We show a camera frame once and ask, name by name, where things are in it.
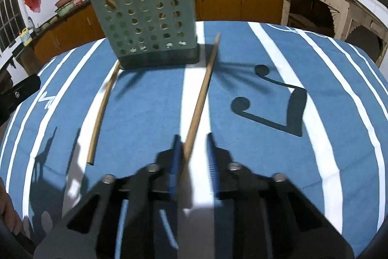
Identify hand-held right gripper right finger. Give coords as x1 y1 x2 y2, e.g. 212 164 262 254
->
206 132 355 259

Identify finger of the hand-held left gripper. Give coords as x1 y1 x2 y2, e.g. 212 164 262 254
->
0 75 42 126

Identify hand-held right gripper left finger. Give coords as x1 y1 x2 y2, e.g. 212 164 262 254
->
33 134 184 259

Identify wooden chopstick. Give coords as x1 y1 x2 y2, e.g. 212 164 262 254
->
179 33 221 184
86 60 122 166

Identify green perforated utensil holder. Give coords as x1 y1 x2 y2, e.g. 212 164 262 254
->
86 0 201 70

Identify person's left hand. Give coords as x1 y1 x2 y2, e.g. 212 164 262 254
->
0 178 24 236

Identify yellow detergent bottle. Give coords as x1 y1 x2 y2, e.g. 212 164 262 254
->
20 27 32 47

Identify blue striped tablecloth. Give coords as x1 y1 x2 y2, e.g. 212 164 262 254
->
0 21 388 259

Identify barred window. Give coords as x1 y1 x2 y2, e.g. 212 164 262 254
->
0 0 25 57

